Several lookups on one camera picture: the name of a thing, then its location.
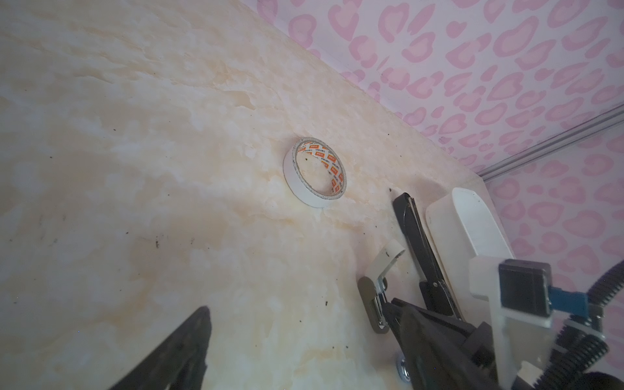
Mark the clear tape roll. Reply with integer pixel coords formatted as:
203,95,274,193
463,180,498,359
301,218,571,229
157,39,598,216
283,137,348,208

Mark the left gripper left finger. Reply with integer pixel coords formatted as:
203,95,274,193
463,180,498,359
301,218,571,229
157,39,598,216
112,305,212,389

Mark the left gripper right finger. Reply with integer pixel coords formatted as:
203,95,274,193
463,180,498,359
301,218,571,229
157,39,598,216
400,308,500,389

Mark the black stapler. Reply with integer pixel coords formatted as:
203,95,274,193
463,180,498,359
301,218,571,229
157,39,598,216
393,193,464,321

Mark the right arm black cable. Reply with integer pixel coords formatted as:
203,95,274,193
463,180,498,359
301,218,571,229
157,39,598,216
533,259,624,390

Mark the blue staple box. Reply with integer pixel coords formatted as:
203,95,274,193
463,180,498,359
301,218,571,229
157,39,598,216
396,352,411,384

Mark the white plastic tray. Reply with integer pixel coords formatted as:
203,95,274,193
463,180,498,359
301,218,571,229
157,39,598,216
425,188,514,325

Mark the beige staple box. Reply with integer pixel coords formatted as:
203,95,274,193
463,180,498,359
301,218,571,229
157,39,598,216
357,239,406,334

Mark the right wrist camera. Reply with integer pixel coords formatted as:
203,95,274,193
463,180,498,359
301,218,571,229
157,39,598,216
469,255,591,389

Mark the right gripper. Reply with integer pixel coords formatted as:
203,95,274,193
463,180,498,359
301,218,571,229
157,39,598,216
390,298,498,383

